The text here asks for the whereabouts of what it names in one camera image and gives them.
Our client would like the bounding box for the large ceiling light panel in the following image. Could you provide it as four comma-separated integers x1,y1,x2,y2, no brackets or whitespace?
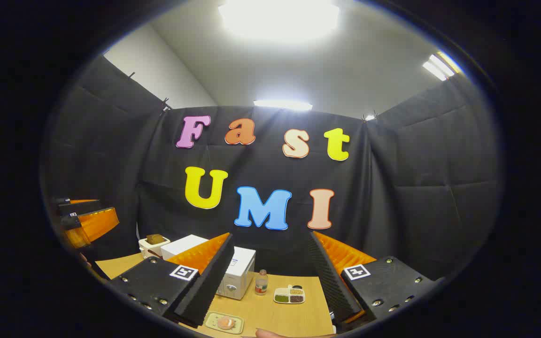
218,0,341,44

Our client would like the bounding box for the small glass bottle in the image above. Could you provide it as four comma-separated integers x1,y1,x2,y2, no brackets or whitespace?
255,269,269,296

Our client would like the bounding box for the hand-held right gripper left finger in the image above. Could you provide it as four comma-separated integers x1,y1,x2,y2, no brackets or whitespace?
108,232,235,328

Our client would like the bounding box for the white microwave oven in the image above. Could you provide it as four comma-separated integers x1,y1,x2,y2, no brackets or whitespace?
160,234,256,300

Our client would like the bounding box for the white divided dish of beans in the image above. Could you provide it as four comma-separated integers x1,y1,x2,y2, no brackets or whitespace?
273,285,306,304

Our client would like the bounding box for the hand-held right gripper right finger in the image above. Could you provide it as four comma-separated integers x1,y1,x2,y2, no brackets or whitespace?
308,230,445,324

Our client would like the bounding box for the pale green plate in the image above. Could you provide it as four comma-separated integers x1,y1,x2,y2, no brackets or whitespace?
203,312,244,335

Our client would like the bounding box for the white toaster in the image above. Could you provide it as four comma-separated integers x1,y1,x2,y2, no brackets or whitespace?
138,237,170,260

